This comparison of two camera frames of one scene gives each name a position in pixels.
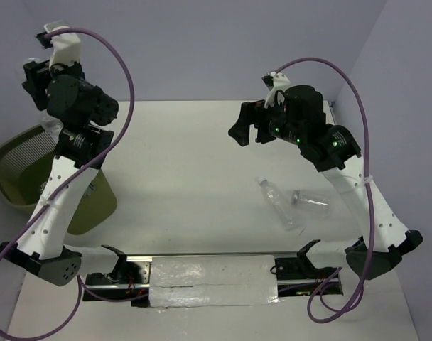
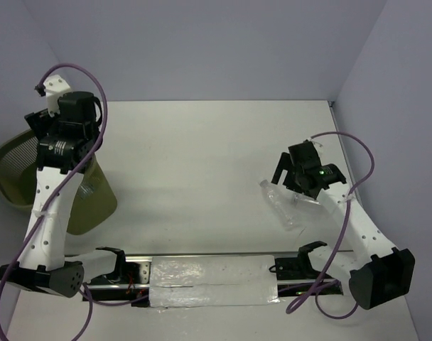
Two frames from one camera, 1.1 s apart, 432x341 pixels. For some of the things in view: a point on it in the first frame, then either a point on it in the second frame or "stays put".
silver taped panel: x=180 y=281 stays put
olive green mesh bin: x=20 y=165 stays put
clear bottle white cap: x=290 y=219 stays put
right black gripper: x=251 y=112 -> x=285 y=163
